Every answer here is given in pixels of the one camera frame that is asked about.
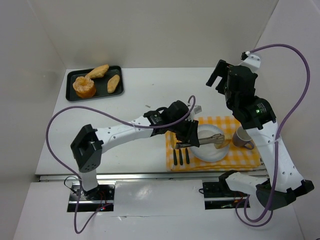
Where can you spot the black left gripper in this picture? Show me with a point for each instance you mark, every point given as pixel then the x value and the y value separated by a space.
pixel 188 133

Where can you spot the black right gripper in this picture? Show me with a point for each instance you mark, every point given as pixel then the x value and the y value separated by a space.
pixel 219 75

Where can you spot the metal serving tongs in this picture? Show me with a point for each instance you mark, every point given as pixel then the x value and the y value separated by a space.
pixel 214 139

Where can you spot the small oval bread roll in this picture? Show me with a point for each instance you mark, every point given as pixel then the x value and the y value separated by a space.
pixel 113 83

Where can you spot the orange ring donut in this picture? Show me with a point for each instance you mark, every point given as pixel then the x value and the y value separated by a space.
pixel 225 143

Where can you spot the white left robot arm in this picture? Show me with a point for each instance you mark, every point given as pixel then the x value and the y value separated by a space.
pixel 91 143

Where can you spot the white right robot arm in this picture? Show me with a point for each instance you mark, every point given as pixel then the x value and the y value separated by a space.
pixel 256 116

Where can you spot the long bread roll on tray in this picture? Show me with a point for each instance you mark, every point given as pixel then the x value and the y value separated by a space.
pixel 98 72

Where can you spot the round orange sugared bread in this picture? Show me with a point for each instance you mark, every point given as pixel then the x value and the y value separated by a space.
pixel 84 87

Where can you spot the yellow checkered cloth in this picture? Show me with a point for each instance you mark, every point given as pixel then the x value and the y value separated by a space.
pixel 233 158

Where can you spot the white plate blue rim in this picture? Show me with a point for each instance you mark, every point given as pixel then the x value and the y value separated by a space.
pixel 208 152

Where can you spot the purple mug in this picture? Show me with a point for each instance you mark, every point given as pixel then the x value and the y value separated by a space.
pixel 242 139

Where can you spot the black baking tray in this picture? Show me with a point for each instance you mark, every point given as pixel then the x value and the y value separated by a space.
pixel 100 84

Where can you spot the black handled knife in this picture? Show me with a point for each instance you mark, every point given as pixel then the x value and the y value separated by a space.
pixel 172 142

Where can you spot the gold spoon black handle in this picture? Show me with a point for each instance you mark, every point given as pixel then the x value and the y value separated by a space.
pixel 187 158

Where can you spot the black handled fork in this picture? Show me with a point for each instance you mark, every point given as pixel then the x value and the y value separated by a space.
pixel 181 161

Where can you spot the aluminium rail front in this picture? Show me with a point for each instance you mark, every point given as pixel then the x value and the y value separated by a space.
pixel 159 176

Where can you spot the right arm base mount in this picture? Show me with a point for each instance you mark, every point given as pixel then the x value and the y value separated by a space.
pixel 217 194

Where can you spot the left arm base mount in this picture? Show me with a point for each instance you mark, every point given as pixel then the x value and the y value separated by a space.
pixel 101 199

